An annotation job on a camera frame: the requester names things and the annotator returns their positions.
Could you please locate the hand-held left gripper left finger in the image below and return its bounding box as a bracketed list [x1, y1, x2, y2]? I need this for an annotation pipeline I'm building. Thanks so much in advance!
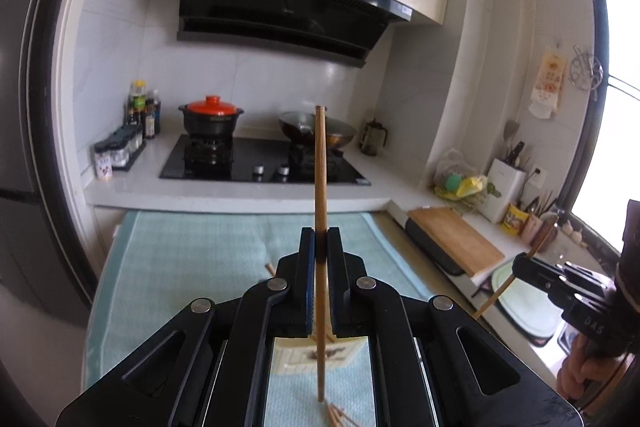
[55, 228, 318, 427]

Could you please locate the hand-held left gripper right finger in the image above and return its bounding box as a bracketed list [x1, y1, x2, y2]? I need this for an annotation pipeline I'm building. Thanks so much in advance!
[326, 227, 584, 427]

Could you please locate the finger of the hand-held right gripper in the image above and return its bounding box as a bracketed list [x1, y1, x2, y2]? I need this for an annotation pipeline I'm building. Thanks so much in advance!
[561, 294, 624, 339]
[512, 253, 619, 304]

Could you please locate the long brown chopstick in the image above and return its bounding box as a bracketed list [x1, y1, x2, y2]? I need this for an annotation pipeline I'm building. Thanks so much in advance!
[313, 105, 329, 404]
[471, 213, 560, 321]

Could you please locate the cream plastic utensil box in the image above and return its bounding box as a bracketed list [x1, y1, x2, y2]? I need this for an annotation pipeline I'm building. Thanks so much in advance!
[273, 274, 370, 376]

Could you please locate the bunch of wooden chopsticks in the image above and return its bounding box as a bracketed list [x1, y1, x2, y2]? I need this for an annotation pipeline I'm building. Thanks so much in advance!
[262, 262, 350, 427]

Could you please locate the person's right hand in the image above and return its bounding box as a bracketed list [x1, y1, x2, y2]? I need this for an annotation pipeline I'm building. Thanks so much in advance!
[556, 336, 632, 404]

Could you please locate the stainless steel sink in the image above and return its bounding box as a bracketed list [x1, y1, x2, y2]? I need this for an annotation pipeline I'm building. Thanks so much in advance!
[555, 319, 581, 353]

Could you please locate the pink glass jar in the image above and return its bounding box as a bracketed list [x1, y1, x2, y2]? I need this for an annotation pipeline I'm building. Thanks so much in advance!
[540, 213, 564, 254]

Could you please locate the pink utensil cup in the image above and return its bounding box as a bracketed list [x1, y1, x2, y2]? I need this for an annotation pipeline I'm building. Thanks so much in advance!
[522, 212, 544, 248]

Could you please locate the yellow snack cup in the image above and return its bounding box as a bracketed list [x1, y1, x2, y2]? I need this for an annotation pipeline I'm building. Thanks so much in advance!
[502, 202, 531, 236]

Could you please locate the white knife block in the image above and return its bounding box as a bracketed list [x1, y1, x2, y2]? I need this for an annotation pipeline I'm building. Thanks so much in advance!
[485, 158, 528, 225]

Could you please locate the wooden cutting board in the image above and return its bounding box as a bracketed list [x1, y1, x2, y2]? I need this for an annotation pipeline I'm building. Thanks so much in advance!
[407, 206, 506, 279]

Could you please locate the light blue towel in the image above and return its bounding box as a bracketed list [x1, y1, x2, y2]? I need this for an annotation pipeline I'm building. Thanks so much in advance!
[84, 209, 437, 427]

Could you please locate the plastic bag of produce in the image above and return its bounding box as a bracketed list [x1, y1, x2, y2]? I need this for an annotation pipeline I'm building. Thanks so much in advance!
[432, 148, 502, 208]

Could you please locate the black gas stove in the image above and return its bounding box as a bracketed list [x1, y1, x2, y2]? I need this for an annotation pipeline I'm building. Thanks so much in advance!
[158, 134, 374, 186]

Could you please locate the window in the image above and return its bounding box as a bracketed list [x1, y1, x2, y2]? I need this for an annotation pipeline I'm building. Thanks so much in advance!
[570, 0, 640, 258]

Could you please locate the dark wok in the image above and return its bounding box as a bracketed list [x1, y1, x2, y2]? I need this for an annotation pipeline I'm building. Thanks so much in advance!
[278, 109, 357, 151]

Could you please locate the french press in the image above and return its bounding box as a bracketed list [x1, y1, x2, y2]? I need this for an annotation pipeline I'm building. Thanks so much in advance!
[360, 116, 389, 156]

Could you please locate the glass wok lid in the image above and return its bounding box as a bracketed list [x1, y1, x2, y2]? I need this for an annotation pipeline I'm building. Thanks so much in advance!
[280, 111, 317, 135]

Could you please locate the black clay pot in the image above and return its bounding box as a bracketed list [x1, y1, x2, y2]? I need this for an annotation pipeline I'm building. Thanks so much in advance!
[178, 104, 246, 139]

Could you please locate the hanging kitchen towel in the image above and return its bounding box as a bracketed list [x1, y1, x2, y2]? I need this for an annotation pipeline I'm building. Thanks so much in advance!
[528, 49, 566, 120]

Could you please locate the orange pot lid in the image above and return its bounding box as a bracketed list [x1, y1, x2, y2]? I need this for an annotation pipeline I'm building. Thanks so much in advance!
[185, 95, 237, 116]

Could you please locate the group of condiment bottles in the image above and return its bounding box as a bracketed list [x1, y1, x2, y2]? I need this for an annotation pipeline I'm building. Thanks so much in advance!
[93, 125, 147, 182]

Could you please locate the white labelled spice jar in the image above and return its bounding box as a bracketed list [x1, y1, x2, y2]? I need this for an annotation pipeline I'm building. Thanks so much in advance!
[94, 146, 114, 182]

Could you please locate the yellow capped sauce bottle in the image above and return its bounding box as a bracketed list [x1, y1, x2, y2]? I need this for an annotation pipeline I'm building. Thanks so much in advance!
[130, 80, 149, 124]

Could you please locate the black range hood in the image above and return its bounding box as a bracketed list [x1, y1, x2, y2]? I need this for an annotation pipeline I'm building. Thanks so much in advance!
[175, 0, 414, 69]

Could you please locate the grey refrigerator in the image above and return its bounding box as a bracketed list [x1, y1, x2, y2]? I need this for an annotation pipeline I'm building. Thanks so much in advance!
[0, 0, 97, 329]

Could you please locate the hanging wire trivet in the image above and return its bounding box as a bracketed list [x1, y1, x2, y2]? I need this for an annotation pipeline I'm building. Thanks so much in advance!
[567, 45, 605, 100]

